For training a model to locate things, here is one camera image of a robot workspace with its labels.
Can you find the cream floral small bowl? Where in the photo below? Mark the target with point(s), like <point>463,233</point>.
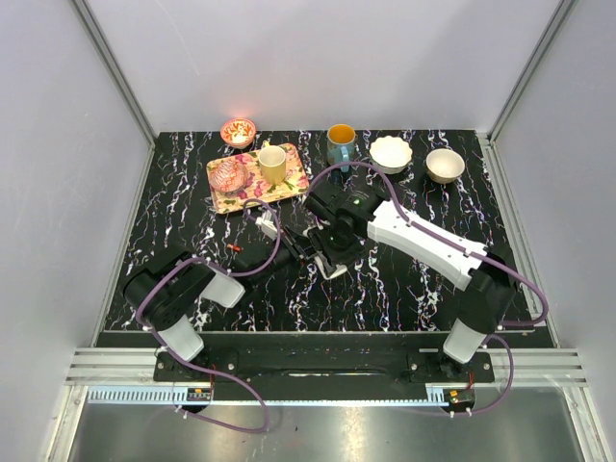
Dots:
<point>444,166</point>

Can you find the aluminium frame post left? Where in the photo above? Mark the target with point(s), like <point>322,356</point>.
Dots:
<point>108,58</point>

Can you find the blue butterfly mug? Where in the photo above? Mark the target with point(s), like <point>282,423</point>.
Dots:
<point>340,145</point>

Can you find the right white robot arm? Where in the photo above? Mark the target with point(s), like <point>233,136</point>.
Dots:
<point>479,274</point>

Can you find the white remote control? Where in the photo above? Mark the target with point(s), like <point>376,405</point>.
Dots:
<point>328,271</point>

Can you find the aluminium frame post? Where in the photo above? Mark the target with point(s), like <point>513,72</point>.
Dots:
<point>558,19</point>
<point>108,58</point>

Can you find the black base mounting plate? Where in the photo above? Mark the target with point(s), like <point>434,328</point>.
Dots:
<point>288,366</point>

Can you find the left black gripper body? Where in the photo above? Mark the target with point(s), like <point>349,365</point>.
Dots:
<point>293,243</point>

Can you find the white scalloped bowl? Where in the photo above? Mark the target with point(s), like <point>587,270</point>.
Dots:
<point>391,154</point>

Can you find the cream yellow cup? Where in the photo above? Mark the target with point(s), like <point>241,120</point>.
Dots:
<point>272,164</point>

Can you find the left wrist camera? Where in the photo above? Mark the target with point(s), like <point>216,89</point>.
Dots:
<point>267,225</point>

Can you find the aluminium frame post right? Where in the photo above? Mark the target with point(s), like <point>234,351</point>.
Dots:
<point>558,19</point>

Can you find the pink glass bowl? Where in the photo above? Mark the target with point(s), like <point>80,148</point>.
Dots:
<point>230,176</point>

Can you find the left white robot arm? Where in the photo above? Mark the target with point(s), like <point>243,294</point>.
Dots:
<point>164,290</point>

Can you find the floral rectangular tray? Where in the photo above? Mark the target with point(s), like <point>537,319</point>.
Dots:
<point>294,184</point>

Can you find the red orange patterned bowl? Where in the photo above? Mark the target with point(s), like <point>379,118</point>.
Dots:
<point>238,132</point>

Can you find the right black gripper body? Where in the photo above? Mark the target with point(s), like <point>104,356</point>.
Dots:
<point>336,245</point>

